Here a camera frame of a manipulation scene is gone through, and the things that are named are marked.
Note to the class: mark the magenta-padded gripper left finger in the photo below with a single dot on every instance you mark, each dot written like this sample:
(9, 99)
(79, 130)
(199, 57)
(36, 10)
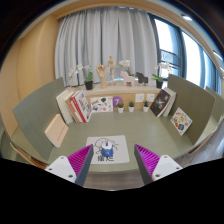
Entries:
(61, 166)

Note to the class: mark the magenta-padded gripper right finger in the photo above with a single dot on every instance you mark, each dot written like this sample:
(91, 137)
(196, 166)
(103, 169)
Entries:
(166, 166)

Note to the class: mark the blue and white computer mouse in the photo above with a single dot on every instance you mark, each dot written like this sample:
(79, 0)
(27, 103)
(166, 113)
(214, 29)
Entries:
(107, 150)

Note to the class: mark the white mouse pad with drawing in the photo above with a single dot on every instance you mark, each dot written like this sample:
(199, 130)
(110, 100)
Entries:
(121, 150)

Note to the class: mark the wooden chair with red seat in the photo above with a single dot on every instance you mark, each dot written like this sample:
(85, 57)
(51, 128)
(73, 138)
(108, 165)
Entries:
(30, 159)
(206, 136)

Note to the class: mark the beige card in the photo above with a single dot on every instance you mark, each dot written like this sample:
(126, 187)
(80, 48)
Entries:
(56, 130)

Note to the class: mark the colourful sticker card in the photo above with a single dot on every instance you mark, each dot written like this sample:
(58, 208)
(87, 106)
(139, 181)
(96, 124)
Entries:
(181, 121)

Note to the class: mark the brown book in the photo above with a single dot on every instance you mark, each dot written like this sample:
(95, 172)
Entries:
(71, 110)

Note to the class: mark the thick white book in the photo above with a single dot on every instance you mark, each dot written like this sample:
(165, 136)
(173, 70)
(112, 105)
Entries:
(62, 106)

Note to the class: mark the green desk partition panel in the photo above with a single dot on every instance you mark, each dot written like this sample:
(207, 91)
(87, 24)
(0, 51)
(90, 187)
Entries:
(193, 100)
(33, 113)

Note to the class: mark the small plant in white pot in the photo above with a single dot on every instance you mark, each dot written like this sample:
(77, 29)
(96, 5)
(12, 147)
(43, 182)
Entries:
(120, 109)
(131, 108)
(146, 108)

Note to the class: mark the black book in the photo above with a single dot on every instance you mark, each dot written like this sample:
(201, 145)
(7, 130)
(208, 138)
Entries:
(160, 102)

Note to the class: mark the red and white magazine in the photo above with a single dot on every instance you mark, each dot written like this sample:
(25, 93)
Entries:
(82, 106)

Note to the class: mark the white illustrated sticker sheet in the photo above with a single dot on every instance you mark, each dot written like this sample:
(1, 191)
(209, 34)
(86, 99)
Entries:
(101, 104)

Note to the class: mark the purple round number sign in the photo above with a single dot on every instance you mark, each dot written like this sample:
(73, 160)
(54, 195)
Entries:
(118, 101)

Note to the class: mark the white orchid in black pot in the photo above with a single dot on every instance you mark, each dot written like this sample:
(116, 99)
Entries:
(88, 85)
(159, 84)

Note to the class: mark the wooden desk shelf ledge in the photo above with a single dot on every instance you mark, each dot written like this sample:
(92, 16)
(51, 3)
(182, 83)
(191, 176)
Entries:
(126, 90)

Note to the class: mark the dark horse figurine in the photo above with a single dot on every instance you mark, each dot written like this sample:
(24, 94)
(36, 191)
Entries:
(142, 78)

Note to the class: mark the pink horse figurine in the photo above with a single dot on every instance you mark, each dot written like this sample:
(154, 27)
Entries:
(127, 79)

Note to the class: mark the wooden hand model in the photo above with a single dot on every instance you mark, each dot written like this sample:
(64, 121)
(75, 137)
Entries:
(102, 75)

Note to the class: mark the wooden artist mannequin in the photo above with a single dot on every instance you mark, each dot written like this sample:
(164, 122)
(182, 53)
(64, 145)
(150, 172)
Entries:
(112, 68)

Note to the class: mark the white orchid plant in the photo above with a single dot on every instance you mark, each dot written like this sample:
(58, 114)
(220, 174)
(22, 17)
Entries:
(125, 63)

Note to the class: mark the window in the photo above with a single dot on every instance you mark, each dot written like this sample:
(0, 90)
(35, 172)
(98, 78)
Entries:
(166, 40)

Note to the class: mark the grey curtain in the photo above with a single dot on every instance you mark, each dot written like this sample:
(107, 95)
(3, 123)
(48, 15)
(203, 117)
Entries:
(106, 36)

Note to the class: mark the white wall socket plate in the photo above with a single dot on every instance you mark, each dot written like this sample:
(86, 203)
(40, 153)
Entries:
(139, 98)
(150, 97)

